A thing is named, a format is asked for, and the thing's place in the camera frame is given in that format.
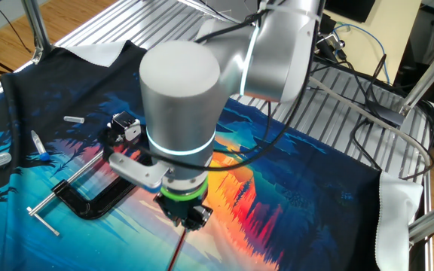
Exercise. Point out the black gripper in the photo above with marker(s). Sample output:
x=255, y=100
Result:
x=177, y=211

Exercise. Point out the red and black pencil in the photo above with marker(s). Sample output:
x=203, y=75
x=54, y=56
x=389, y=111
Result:
x=176, y=251

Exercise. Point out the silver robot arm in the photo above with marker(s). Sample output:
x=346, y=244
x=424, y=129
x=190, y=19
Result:
x=179, y=94

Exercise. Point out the white and black pencil sharpener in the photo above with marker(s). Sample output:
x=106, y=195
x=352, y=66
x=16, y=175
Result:
x=124, y=124

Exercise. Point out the black metal C-clamp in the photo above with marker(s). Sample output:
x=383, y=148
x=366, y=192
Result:
x=85, y=211

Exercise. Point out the landscape printed cloth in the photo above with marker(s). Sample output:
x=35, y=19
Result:
x=296, y=188

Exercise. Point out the small clear tube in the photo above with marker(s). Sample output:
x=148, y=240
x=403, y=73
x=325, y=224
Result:
x=74, y=119

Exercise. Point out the blue and white pen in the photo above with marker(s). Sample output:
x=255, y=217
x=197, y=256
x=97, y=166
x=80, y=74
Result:
x=40, y=145

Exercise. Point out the white stitched cloth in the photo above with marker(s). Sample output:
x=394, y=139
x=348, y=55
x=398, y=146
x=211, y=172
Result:
x=398, y=218

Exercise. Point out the black power adapter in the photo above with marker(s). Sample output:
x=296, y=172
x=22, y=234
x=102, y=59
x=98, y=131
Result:
x=388, y=114

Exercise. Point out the black monitor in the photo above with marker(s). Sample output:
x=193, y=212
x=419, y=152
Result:
x=349, y=9

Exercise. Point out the beige desk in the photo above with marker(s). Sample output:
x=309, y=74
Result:
x=394, y=30

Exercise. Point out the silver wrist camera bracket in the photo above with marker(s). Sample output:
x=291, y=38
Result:
x=138, y=171

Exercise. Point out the black mounted camera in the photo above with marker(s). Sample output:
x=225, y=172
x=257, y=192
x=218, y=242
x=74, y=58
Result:
x=330, y=43

